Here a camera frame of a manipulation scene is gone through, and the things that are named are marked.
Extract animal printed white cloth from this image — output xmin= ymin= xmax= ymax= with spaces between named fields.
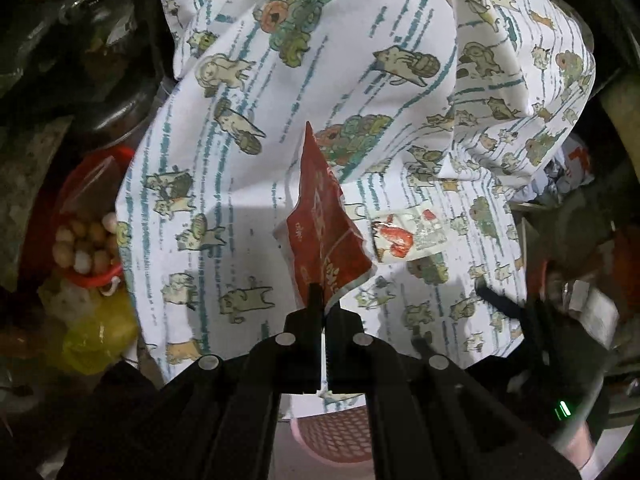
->
xmin=115 ymin=0 xmax=598 ymax=411

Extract yellow plastic bag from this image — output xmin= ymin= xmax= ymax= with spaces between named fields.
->
xmin=60 ymin=305 xmax=141 ymax=376

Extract white packet with shrimp print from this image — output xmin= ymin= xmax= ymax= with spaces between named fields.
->
xmin=369 ymin=207 xmax=447 ymax=263

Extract white paper tag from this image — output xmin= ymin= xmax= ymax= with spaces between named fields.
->
xmin=565 ymin=280 xmax=621 ymax=348

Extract person's right forearm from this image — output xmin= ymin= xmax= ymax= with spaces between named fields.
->
xmin=552 ymin=422 xmax=598 ymax=468

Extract metal pot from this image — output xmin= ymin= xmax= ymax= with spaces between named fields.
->
xmin=75 ymin=80 xmax=171 ymax=146

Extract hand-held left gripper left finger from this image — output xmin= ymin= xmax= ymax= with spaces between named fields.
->
xmin=57 ymin=282 xmax=326 ymax=480

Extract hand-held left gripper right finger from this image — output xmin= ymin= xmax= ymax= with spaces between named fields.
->
xmin=325 ymin=307 xmax=583 ymax=480

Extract red snack packet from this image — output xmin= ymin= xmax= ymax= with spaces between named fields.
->
xmin=272 ymin=121 xmax=377 ymax=311

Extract pile of pale round fruits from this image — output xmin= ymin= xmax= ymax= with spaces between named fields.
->
xmin=52 ymin=212 xmax=121 ymax=276

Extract white bag with red print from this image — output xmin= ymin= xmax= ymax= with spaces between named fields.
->
xmin=532 ymin=135 xmax=593 ymax=196

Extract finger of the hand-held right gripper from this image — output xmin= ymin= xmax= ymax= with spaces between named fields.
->
xmin=475 ymin=285 xmax=531 ymax=321

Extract wooden pole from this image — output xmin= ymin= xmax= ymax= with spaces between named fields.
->
xmin=600 ymin=75 xmax=640 ymax=146

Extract pink plastic basket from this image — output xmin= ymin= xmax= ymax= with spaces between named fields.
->
xmin=290 ymin=405 xmax=373 ymax=463

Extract red plastic basket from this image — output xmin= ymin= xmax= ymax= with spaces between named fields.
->
xmin=52 ymin=147 xmax=136 ymax=288

